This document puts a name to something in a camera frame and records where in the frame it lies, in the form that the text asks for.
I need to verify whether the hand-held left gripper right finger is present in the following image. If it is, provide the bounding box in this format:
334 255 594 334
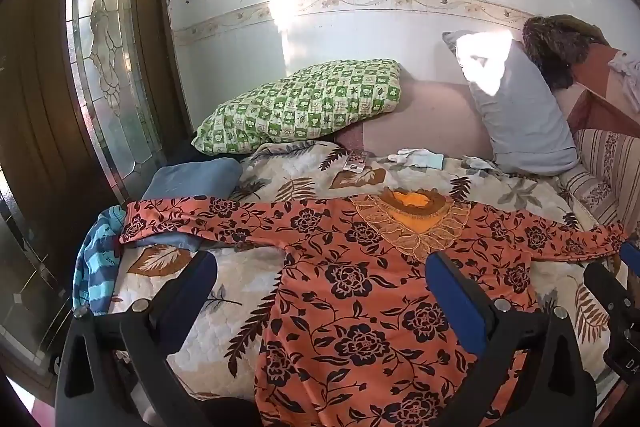
425 249 598 427

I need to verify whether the small silver blister pack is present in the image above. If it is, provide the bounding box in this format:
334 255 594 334
342 150 370 174

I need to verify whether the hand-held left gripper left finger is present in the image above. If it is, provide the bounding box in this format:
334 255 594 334
54 249 262 427

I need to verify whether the striped floral mattress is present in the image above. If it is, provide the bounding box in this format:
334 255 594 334
557 127 640 230

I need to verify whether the orange floral shirt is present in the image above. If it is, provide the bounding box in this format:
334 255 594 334
119 187 630 427

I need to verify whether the white glove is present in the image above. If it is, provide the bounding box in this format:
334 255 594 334
390 148 446 170

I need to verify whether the grey pillow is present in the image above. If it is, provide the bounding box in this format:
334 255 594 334
442 29 580 176

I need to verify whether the folded blue cloth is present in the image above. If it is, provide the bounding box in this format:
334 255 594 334
125 157 244 253

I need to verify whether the green checkered pillow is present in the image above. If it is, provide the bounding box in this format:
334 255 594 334
192 58 403 156

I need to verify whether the blue striped garment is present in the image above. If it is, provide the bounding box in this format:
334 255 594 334
72 204 128 314

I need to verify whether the leaf print quilt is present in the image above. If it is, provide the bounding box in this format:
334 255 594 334
107 139 613 427

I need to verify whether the white crumpled cloth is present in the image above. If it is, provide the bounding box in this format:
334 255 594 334
607 51 640 100

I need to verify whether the wooden door with stained glass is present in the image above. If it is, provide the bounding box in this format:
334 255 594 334
0 0 193 390

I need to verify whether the pink bed sheet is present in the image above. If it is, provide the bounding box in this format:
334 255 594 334
336 74 498 158

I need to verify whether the dark brown fuzzy blanket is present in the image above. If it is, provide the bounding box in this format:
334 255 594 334
522 14 611 92

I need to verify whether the reddish brown cloth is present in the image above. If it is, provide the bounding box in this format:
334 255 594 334
552 42 640 140

